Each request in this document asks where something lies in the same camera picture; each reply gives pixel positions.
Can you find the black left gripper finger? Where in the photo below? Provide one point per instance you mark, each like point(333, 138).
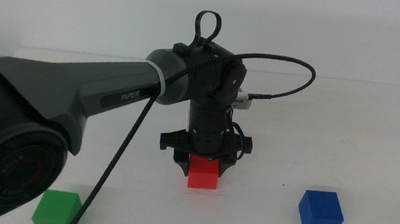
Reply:
point(225, 167)
point(181, 163)

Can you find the red cube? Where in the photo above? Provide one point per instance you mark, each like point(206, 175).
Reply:
point(203, 176)

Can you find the blue cube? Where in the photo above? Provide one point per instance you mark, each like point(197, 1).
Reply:
point(320, 213)

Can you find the green cube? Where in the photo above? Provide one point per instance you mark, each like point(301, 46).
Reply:
point(52, 212)

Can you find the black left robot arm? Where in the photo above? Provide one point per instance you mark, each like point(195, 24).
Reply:
point(59, 87)

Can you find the white zip tie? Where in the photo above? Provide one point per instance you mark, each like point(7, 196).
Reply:
point(159, 75)

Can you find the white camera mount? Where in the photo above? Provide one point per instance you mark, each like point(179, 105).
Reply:
point(187, 120)

